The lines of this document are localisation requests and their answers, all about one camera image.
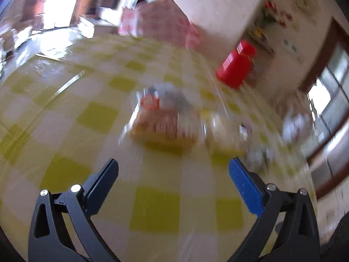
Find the orange bread snack packet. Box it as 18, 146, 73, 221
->
124, 83, 202, 151

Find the white floral teapot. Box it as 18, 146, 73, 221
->
282, 114, 313, 144

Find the yellow checkered tablecloth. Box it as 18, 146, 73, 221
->
1, 35, 316, 261

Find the red thermos jug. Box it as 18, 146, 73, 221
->
216, 40, 256, 89

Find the corner wooden shelf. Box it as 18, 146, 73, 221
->
246, 27, 275, 56

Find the white tv cabinet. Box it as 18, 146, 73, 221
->
77, 17, 118, 38

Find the red flower bouquet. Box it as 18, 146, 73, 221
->
260, 0, 293, 27

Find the pink checkered covered chair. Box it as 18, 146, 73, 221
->
118, 0, 200, 49

